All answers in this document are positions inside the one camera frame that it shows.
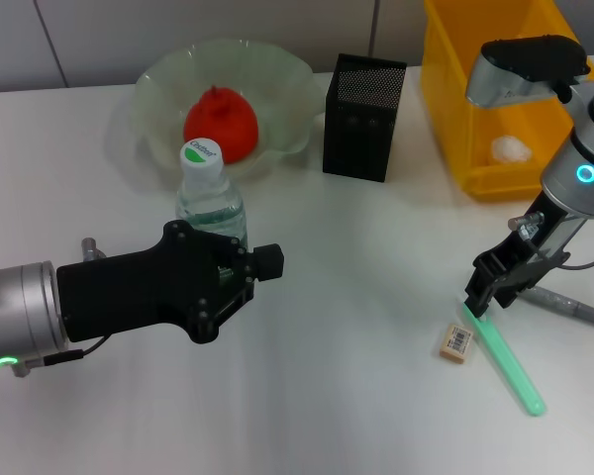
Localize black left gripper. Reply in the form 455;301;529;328
56;220;284;345

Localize right wrist grey cable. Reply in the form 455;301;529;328
524;232;594;271

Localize yellow plastic storage bin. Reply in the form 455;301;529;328
419;0;594;202

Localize white paper ball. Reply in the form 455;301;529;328
489;136;532;164

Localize grey marker pen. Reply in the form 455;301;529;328
524;285;594;328

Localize orange ribbed fruit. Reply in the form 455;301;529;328
183;84;261;164

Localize green glass fruit plate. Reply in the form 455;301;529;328
134;40;323;179

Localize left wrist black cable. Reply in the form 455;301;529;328
12;334;114;378

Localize green pen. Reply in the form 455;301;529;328
460;299;546;418

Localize clear green-label water bottle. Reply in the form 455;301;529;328
174;139;249;251

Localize right wrist silver cable plug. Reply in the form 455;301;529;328
508;211;545;241

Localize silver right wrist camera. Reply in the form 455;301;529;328
464;35;591;109

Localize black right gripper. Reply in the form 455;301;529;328
462;192;588;318

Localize beige eraser with barcode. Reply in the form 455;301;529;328
436;322;476;366

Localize black mesh pen holder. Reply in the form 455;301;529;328
321;52;408;184

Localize small silver left wrist stub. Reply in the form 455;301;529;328
81;237;105;261

